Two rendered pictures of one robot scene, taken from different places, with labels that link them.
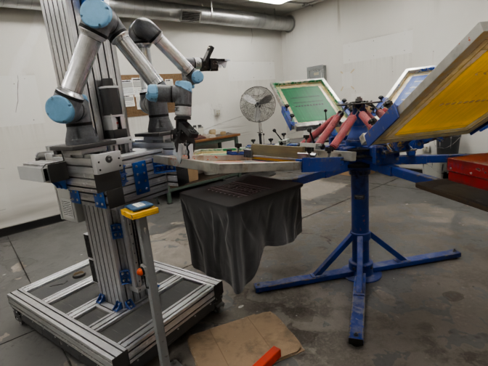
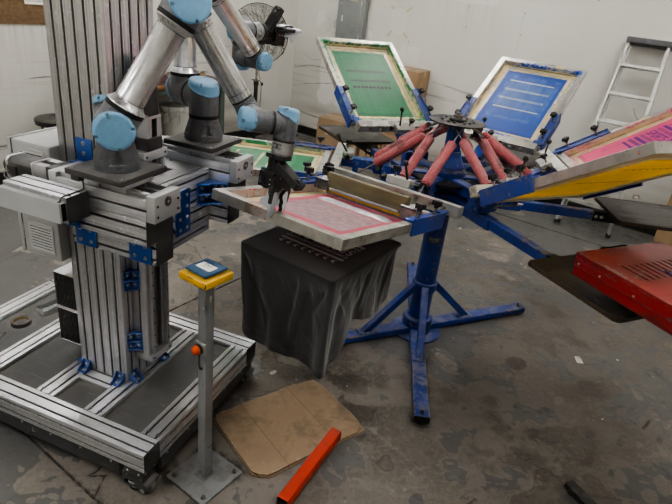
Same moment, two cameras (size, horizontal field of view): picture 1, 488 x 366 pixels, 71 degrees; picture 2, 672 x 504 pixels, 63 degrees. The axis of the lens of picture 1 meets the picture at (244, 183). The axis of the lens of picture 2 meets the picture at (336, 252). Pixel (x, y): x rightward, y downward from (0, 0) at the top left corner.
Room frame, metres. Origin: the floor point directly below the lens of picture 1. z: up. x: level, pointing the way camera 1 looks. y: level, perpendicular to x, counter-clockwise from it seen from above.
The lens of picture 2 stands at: (-0.16, 0.60, 1.86)
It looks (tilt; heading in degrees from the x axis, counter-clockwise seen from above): 25 degrees down; 341
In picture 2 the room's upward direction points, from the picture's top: 7 degrees clockwise
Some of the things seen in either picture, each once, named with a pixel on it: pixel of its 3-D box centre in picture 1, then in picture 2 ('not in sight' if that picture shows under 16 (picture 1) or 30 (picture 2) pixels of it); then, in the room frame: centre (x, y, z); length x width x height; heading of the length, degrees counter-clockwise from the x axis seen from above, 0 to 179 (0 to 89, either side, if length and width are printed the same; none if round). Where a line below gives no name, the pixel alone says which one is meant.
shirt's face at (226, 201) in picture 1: (240, 188); (323, 242); (1.74, 0.02, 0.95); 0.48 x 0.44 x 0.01; 129
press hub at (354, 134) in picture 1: (359, 190); (435, 231); (2.44, -0.85, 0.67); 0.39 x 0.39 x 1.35
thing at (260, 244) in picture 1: (271, 234); (360, 306); (1.58, -0.11, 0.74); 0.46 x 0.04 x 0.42; 129
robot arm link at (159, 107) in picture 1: (156, 102); (202, 95); (2.10, 0.47, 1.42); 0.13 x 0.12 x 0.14; 29
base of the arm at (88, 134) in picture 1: (80, 133); (116, 151); (1.69, 0.77, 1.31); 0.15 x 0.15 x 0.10
